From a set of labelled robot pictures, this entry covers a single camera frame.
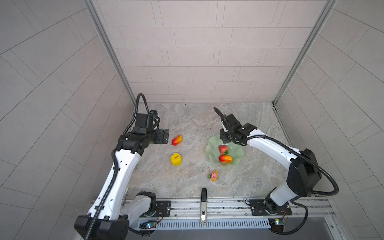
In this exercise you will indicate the red fake strawberry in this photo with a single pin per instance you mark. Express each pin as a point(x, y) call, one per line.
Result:
point(223, 149)

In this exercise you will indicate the left green circuit board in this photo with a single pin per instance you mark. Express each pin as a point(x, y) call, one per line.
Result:
point(148, 225)

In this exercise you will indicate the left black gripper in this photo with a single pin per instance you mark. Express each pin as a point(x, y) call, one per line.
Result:
point(159, 139)

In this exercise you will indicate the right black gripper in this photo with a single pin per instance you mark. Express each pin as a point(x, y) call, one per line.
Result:
point(222, 136)

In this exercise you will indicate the green circuit board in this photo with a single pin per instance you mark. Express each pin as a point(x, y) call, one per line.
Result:
point(277, 225)
point(148, 225)

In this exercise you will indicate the aluminium rail frame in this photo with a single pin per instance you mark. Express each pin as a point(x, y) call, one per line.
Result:
point(237, 208)

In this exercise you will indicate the red yellow fake mango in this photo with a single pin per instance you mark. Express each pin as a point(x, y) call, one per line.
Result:
point(177, 140)

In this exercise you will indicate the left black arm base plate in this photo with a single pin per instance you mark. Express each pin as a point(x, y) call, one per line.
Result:
point(163, 208)

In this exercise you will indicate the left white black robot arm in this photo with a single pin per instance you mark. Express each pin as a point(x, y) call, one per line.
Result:
point(104, 220)

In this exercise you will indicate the right green circuit board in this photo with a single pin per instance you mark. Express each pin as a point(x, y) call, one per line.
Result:
point(277, 225)

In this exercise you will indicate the light green scalloped fruit bowl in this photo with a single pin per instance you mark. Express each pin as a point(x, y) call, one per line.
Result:
point(235, 151)

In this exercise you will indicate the red orange fake mango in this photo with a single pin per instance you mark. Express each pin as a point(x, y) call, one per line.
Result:
point(225, 159)

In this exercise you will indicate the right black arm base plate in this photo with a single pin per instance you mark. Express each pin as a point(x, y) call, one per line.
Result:
point(258, 208)

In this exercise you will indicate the small pink yellow toy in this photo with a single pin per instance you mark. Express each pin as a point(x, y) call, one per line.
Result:
point(213, 176)

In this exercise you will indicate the yellow fake bell pepper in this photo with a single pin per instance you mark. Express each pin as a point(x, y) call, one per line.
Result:
point(176, 159)

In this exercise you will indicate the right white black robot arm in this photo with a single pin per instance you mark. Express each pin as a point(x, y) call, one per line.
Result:
point(305, 176)

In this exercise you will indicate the black silver handle tool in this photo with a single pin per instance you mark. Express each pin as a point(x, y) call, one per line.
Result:
point(203, 207)

